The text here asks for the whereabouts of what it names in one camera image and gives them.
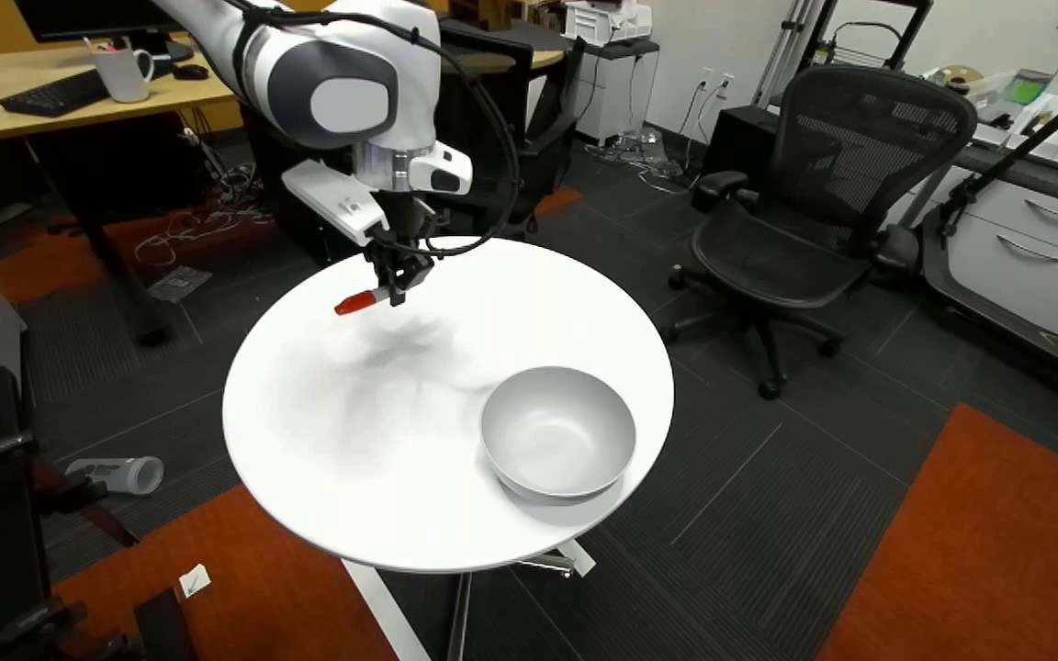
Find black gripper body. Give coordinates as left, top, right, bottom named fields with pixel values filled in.
left=367, top=192, right=439, bottom=258

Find white marker with red cap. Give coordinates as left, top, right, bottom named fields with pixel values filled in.
left=329, top=281, right=403, bottom=319

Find grey metal bowl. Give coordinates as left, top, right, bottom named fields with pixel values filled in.
left=477, top=362, right=640, bottom=502

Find black padded office chair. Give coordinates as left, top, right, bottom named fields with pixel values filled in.
left=430, top=11, right=588, bottom=237

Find grey floor plate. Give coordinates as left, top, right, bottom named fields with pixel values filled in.
left=142, top=264, right=217, bottom=308

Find small white cabinet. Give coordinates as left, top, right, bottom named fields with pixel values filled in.
left=572, top=46, right=661, bottom=148

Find white box stack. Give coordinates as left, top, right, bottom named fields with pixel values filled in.
left=561, top=0, right=656, bottom=51

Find white mug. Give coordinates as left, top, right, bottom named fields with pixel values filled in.
left=83, top=34, right=162, bottom=107

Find clear plastic cup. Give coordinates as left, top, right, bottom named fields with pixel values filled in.
left=61, top=451, right=168, bottom=500

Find white table base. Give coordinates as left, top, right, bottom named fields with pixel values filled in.
left=338, top=533, right=601, bottom=661

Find black floor box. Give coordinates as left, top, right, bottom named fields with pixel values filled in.
left=714, top=101, right=786, bottom=192

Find small white tag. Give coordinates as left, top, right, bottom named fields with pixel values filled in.
left=173, top=562, right=217, bottom=606

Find light wooden desk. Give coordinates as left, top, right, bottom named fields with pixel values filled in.
left=0, top=34, right=266, bottom=345

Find black mesh office chair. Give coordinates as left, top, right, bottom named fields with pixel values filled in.
left=667, top=62, right=983, bottom=404

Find black keyboard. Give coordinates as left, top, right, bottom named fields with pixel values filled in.
left=0, top=67, right=110, bottom=122

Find black monitor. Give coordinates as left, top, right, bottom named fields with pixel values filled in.
left=11, top=0, right=173, bottom=43

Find white drawer cabinet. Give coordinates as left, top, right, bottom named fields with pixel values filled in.
left=945, top=181, right=1058, bottom=360

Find black tripod pole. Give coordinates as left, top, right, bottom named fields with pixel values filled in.
left=933, top=67, right=1058, bottom=237

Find green device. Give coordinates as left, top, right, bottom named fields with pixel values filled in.
left=1000, top=67, right=1058, bottom=112

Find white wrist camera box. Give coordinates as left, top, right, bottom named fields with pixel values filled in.
left=280, top=155, right=392, bottom=248

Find tangled floor cables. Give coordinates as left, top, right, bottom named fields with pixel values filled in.
left=124, top=198, right=280, bottom=275

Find metal stand frame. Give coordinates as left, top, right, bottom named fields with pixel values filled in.
left=751, top=0, right=939, bottom=110

